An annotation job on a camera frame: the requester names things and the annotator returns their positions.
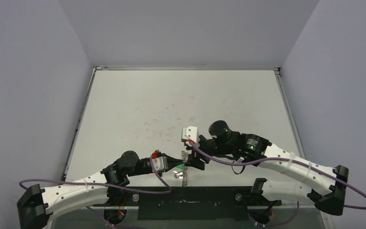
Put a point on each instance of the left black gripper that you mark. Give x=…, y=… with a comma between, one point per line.
x=172, y=162

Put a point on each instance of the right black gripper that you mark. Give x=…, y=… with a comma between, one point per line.
x=200, y=149

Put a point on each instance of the metal disc with keyrings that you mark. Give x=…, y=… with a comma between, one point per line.
x=182, y=174

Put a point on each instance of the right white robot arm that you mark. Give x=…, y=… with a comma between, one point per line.
x=322, y=186

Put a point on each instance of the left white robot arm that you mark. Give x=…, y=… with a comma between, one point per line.
x=39, y=205

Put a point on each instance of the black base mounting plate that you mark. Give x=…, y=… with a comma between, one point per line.
x=196, y=203

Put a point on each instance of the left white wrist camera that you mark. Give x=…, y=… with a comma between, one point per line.
x=158, y=163

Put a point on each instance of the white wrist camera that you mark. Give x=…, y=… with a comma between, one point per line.
x=158, y=163
x=190, y=134

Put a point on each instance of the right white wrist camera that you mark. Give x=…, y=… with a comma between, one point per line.
x=190, y=134

